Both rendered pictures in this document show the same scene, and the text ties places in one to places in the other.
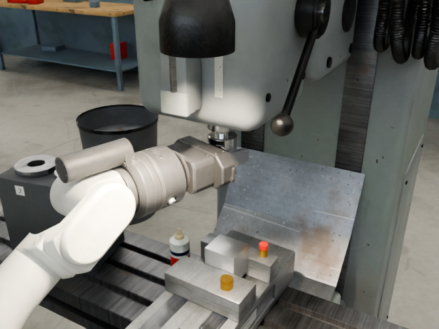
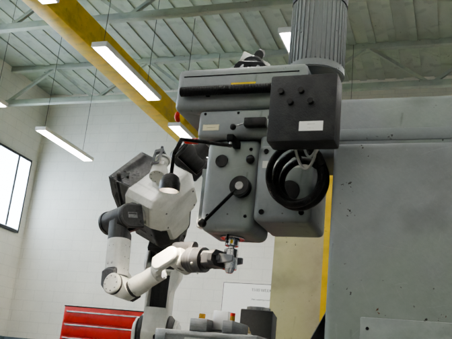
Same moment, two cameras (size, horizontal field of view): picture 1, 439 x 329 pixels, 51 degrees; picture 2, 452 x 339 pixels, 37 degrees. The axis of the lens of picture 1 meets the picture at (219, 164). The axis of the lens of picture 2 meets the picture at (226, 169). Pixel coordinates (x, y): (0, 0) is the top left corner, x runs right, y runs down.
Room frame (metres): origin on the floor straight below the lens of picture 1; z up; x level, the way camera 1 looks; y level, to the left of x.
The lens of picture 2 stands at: (0.28, -2.21, 0.86)
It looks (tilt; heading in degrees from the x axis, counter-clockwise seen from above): 17 degrees up; 81
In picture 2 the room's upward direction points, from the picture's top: 6 degrees clockwise
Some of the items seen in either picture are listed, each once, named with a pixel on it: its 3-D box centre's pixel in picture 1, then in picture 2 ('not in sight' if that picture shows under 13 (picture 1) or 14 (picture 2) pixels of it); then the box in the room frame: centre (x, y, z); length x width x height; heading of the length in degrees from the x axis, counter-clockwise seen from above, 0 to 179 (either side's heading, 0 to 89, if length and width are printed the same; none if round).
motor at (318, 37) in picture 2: not in sight; (317, 37); (0.90, -0.13, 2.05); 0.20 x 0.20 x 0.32
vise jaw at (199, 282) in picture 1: (209, 286); (206, 327); (0.63, 0.02, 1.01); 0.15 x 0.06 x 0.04; 58
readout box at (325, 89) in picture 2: not in sight; (304, 111); (0.78, -0.44, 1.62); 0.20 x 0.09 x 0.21; 151
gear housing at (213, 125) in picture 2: not in sight; (253, 134); (0.72, -0.03, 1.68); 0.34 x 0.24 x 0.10; 151
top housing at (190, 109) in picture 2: not in sight; (249, 101); (0.69, -0.01, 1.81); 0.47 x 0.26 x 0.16; 151
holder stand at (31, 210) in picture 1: (63, 207); (257, 335); (0.88, 0.34, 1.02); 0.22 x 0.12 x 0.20; 71
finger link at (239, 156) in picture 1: (235, 160); (224, 257); (0.66, -0.03, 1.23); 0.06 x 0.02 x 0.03; 133
